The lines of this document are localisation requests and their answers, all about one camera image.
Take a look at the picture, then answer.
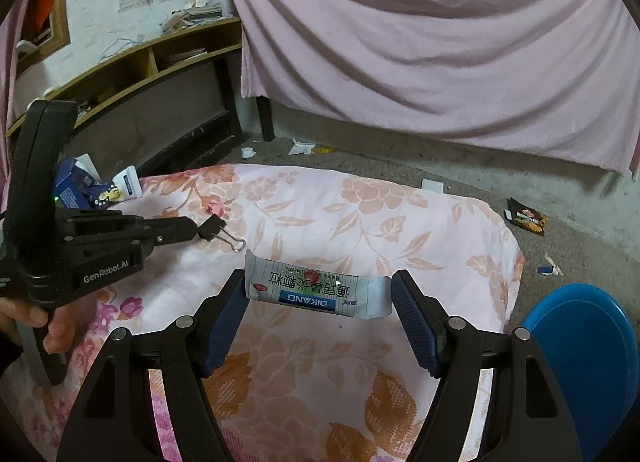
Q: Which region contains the white striped medicine packet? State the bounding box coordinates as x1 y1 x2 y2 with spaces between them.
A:
244 251 392 320

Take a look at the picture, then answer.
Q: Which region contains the black binder clip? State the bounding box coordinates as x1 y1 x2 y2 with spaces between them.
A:
198 215 246 253

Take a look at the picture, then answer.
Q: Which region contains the left hand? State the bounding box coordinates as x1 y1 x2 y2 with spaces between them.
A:
0 294 98 354

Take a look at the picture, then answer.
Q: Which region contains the blue cardboard box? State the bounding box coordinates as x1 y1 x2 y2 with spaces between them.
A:
53 153 102 209

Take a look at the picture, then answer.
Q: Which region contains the floral pink bed cover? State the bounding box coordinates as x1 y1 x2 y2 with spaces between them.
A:
1 164 524 461

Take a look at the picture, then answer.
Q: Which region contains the cartoon small packet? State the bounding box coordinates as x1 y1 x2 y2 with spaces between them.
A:
88 166 143 209

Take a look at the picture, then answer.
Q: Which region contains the white paper on floor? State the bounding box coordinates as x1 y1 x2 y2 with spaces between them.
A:
421 179 445 194

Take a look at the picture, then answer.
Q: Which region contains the black orange floor wrapper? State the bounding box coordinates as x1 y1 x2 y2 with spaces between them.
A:
503 197 549 237

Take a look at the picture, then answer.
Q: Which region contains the blue plastic bucket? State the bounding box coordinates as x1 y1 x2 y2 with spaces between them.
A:
522 283 639 461

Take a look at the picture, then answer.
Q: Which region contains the stack of books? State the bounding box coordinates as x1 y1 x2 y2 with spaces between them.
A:
160 0 235 35

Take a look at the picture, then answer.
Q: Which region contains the wooden wall shelf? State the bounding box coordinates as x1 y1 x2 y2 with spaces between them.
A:
4 15 244 140

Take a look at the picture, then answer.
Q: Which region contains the pink hanging wall sheet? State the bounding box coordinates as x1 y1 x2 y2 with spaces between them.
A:
233 0 639 174

